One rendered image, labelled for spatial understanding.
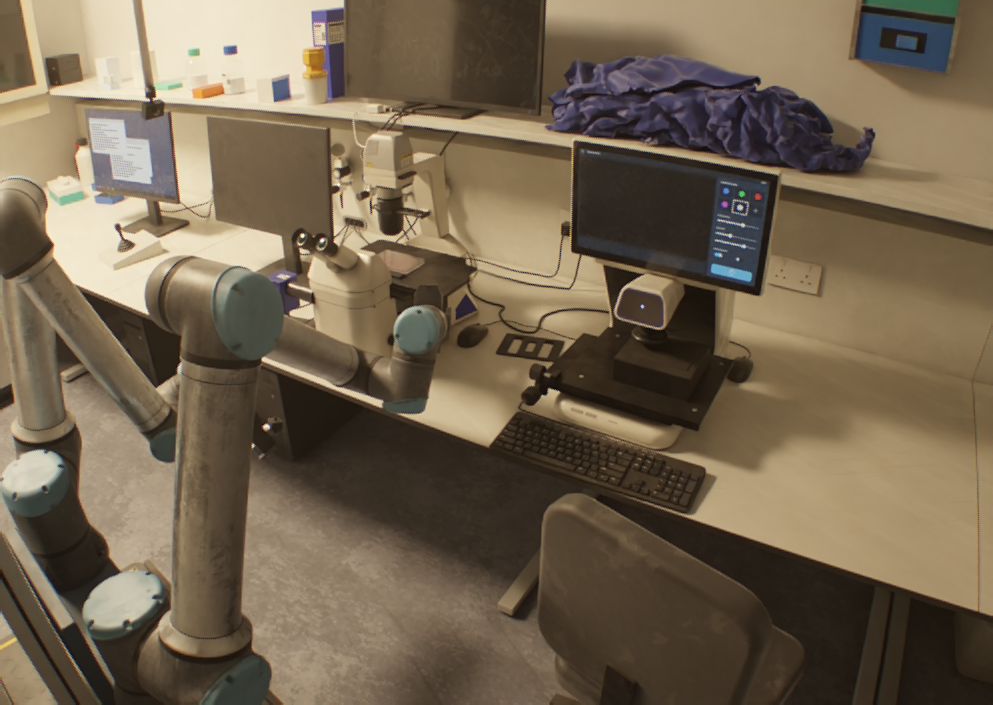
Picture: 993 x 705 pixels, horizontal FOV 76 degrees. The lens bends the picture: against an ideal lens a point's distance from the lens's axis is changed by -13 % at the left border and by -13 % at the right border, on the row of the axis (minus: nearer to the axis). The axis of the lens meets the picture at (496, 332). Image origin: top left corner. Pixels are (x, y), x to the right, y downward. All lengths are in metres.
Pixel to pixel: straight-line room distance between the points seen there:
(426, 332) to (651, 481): 0.54
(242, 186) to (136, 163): 0.73
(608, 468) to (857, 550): 0.52
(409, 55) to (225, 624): 1.68
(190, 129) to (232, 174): 1.02
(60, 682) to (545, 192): 1.79
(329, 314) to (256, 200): 0.64
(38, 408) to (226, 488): 0.79
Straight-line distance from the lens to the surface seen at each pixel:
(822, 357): 2.05
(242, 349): 0.97
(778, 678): 1.56
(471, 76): 2.14
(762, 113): 1.75
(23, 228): 1.46
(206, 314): 0.97
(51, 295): 1.49
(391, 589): 2.27
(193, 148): 3.38
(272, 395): 2.63
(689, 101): 1.80
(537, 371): 1.59
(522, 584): 2.21
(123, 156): 3.03
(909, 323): 2.09
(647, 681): 1.22
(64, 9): 4.21
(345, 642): 2.16
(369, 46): 2.36
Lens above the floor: 1.71
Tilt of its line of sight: 29 degrees down
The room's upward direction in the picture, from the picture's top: straight up
